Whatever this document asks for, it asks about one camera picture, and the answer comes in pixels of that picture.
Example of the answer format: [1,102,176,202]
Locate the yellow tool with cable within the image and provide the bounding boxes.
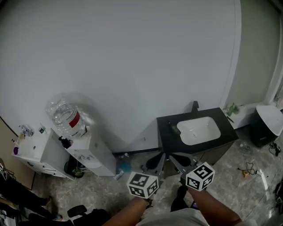
[237,162,264,178]

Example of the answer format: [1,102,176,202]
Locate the person's left forearm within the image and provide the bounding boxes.
[107,197,153,226]

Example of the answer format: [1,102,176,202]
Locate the black office chair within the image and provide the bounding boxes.
[66,204,112,226]

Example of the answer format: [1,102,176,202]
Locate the clear water jug red label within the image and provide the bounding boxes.
[45,92,89,140]

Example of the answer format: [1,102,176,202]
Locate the black tangled cables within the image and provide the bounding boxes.
[268,142,282,157]

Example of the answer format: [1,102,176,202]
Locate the white sink basin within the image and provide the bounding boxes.
[176,116,221,146]

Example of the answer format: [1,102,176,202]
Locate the black vanity cabinet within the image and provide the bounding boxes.
[156,107,239,178]

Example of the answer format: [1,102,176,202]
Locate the person's black shoe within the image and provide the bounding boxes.
[170,186,189,212]

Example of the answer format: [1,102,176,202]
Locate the black bin green liner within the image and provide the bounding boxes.
[64,155,85,179]

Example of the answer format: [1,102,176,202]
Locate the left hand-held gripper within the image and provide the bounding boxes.
[127,153,166,199]

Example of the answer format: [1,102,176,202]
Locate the crushed clear plastic bottle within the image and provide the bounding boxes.
[113,169,125,181]

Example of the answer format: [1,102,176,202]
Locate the person's right forearm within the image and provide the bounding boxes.
[189,188,242,224]

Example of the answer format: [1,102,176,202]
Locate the black and white pedestal basin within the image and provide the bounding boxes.
[249,104,283,148]

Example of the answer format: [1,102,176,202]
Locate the white vanity cabinet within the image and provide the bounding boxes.
[11,127,75,181]

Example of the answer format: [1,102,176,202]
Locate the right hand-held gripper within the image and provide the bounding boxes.
[169,153,215,192]

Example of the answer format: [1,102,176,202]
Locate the green glass bottle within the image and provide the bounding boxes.
[227,102,236,117]

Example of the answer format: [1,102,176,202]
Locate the black pump bottle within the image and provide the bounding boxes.
[58,136,73,149]

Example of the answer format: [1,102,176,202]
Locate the chrome faucet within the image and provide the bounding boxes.
[20,124,35,137]

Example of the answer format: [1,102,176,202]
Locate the white water dispenser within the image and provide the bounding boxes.
[65,129,117,177]

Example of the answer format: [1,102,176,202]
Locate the white flat strip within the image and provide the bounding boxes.
[261,173,270,191]

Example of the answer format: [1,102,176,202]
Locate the person's grey clothing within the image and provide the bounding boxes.
[136,207,210,226]

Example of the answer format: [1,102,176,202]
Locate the brown wooden door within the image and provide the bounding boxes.
[0,116,36,190]

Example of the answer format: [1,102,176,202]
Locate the black bag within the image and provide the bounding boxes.
[273,178,283,214]

